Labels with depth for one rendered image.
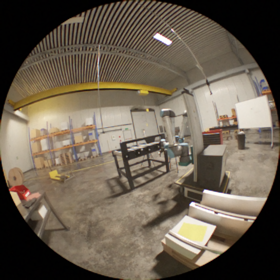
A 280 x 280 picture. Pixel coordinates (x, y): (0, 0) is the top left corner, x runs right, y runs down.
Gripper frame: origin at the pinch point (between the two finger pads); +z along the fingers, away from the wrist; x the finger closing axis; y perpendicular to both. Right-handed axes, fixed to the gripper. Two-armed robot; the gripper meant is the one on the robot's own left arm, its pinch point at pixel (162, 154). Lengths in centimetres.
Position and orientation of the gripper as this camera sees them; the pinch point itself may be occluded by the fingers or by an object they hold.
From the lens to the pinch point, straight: 190.7
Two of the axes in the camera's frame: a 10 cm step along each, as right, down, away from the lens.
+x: -8.8, 3.1, -3.6
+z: 1.2, 8.8, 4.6
